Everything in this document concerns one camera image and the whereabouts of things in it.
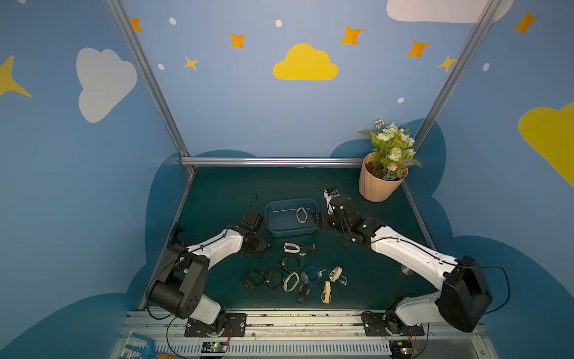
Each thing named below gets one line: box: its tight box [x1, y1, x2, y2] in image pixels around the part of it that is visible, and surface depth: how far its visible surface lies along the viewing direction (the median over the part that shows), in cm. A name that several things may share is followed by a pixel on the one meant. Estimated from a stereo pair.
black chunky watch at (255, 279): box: [243, 267, 265, 292], surface depth 86 cm
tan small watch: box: [327, 266, 344, 283], surface depth 85 cm
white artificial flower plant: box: [358, 118, 423, 181], surface depth 96 cm
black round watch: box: [279, 255, 300, 272], surface depth 88 cm
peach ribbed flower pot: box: [358, 152, 409, 203], surface depth 103 cm
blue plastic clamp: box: [124, 332, 159, 359], surface depth 72 cm
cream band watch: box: [283, 272, 299, 292], surface depth 84 cm
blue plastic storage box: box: [264, 198, 320, 238], surface depth 103 cm
